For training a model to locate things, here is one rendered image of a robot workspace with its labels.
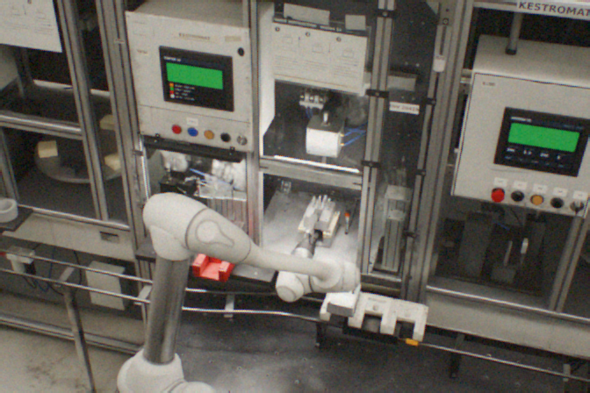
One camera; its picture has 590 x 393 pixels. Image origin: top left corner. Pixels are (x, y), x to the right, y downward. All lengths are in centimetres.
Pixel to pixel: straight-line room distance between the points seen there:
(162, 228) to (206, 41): 63
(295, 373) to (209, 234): 87
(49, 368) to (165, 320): 155
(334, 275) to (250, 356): 52
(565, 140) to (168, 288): 126
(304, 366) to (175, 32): 126
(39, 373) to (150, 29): 192
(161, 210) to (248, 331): 87
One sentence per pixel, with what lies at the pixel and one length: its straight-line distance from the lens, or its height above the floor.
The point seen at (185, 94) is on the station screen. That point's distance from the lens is 257.
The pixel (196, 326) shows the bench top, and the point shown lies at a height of 68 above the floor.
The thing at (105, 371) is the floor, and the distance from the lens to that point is 378.
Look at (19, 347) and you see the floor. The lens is 399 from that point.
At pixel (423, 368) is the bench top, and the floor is 68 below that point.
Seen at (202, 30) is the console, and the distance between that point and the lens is 246.
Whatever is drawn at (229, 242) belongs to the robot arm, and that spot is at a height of 145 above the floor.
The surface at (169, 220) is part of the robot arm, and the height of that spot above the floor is 146.
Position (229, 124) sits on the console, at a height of 148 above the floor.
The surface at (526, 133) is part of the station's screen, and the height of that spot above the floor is 163.
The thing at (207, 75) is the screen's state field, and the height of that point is 166.
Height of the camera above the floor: 283
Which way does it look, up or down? 37 degrees down
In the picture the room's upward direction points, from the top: 1 degrees clockwise
